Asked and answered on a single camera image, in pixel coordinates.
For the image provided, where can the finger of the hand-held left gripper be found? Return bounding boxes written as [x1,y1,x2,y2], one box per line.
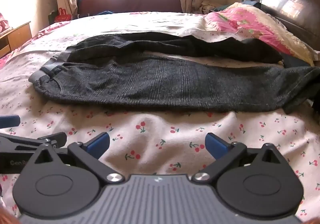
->
[0,132,67,151]
[0,115,21,129]

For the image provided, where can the dark grey pants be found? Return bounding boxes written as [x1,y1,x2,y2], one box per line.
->
[28,31,320,115]

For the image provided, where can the pile of pale clothes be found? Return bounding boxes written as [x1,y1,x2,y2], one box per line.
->
[199,0,233,14]

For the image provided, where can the wooden nightstand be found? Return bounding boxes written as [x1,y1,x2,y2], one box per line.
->
[0,21,33,59]

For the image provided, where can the pink floral bed sheet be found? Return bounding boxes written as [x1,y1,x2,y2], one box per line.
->
[0,20,84,70]

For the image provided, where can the black cloth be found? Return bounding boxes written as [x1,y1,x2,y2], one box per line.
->
[281,52,317,70]

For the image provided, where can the red bag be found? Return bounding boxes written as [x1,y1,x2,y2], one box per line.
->
[54,8,72,24]

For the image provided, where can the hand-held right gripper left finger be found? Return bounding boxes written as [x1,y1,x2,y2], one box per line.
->
[24,132,125,184]

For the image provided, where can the pink and yellow floral quilt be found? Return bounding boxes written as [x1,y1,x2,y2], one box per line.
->
[197,2,320,67]

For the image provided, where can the pink cloth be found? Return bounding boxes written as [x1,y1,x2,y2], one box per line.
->
[0,12,11,33]

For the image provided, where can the white cherry print bed sheet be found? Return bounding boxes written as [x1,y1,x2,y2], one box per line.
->
[0,10,320,217]

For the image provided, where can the dark wooden headboard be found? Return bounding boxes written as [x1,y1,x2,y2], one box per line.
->
[252,0,320,52]

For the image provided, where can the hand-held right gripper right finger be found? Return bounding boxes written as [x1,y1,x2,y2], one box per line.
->
[192,133,290,184]

